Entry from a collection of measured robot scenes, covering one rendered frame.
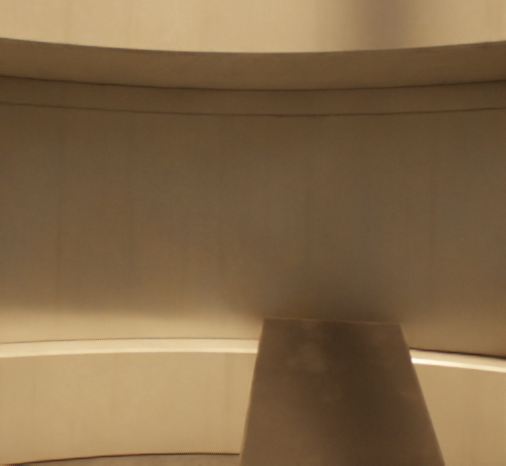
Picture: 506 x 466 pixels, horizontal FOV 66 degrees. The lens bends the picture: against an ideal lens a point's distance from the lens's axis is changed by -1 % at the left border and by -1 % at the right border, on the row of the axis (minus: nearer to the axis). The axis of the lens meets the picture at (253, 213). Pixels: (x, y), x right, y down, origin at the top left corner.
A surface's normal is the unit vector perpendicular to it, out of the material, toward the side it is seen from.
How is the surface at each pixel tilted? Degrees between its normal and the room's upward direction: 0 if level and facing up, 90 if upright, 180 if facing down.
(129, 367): 90
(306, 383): 25
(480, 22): 90
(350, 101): 90
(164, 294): 90
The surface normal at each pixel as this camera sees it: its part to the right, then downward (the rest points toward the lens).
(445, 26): -0.25, -0.01
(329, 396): -0.04, -0.91
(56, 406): 0.22, 0.00
